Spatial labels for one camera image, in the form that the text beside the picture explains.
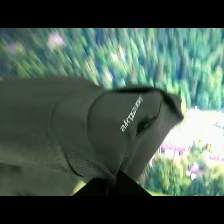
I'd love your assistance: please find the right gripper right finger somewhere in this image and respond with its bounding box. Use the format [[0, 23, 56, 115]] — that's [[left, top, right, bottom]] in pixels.
[[111, 169, 153, 197]]

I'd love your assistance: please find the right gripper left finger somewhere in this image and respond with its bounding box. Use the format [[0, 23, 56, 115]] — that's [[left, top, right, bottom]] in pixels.
[[72, 177, 114, 197]]

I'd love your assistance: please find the grey-green T-shirt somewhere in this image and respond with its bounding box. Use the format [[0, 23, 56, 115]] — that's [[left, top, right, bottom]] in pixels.
[[0, 77, 185, 197]]

